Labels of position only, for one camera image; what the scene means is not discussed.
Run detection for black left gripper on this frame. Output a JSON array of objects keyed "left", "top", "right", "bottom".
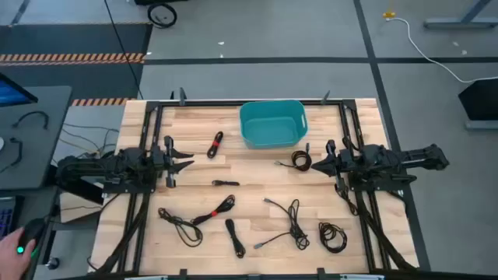
[{"left": 149, "top": 135, "right": 195, "bottom": 189}]

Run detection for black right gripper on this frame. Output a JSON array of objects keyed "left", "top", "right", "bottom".
[{"left": 311, "top": 140, "right": 355, "bottom": 192}]

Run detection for brown-black cable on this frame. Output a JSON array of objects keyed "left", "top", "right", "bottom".
[{"left": 274, "top": 142, "right": 313, "bottom": 173}]

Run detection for black cable bundle red tie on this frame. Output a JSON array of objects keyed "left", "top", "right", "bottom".
[
  {"left": 206, "top": 131, "right": 225, "bottom": 159},
  {"left": 189, "top": 194, "right": 237, "bottom": 226}
]

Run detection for thin black cable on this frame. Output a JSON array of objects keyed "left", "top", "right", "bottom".
[{"left": 157, "top": 207, "right": 204, "bottom": 249}]

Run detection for black cable grey plugs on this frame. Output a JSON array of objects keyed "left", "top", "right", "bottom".
[{"left": 253, "top": 197, "right": 311, "bottom": 251}]

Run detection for thick black cable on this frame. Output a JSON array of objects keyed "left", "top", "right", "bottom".
[{"left": 224, "top": 218, "right": 247, "bottom": 260}]

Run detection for teal plastic bin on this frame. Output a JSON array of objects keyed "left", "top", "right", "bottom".
[{"left": 239, "top": 100, "right": 309, "bottom": 150}]

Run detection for grey side desk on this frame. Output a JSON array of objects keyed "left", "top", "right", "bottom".
[{"left": 0, "top": 85, "right": 73, "bottom": 191}]

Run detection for yellow connector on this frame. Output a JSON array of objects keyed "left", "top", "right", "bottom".
[{"left": 382, "top": 0, "right": 397, "bottom": 19}]

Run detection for black box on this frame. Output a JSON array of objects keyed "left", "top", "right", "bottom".
[{"left": 458, "top": 79, "right": 498, "bottom": 121}]

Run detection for monitor with blue screen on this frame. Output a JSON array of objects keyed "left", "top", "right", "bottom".
[{"left": 0, "top": 72, "right": 39, "bottom": 109}]

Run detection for black keyboard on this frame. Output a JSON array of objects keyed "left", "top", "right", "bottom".
[{"left": 0, "top": 195, "right": 24, "bottom": 240}]

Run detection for grey table leg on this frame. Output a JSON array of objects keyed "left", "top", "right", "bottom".
[{"left": 423, "top": 0, "right": 498, "bottom": 30}]

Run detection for person's hand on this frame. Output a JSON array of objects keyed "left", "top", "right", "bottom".
[{"left": 0, "top": 227, "right": 38, "bottom": 280}]

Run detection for black metal table frame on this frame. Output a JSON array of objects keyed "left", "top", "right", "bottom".
[{"left": 116, "top": 99, "right": 433, "bottom": 280}]

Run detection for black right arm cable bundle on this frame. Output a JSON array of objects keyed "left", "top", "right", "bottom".
[{"left": 336, "top": 184, "right": 413, "bottom": 271}]

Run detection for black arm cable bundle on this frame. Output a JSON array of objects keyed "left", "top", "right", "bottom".
[
  {"left": 95, "top": 192, "right": 151, "bottom": 273},
  {"left": 336, "top": 184, "right": 413, "bottom": 271}
]

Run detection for black left arm cable bundle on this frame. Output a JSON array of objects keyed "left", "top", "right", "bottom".
[{"left": 95, "top": 192, "right": 151, "bottom": 273}]

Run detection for long black cable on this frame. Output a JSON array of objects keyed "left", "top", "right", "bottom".
[{"left": 103, "top": 0, "right": 145, "bottom": 100}]

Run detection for black cable ring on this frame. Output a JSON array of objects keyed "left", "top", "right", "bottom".
[{"left": 146, "top": 2, "right": 179, "bottom": 30}]

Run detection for white floor cable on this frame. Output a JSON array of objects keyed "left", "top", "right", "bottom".
[{"left": 384, "top": 16, "right": 498, "bottom": 85}]

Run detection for black curved cable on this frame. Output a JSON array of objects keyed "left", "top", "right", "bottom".
[
  {"left": 11, "top": 110, "right": 51, "bottom": 131},
  {"left": 0, "top": 136, "right": 23, "bottom": 174}
]

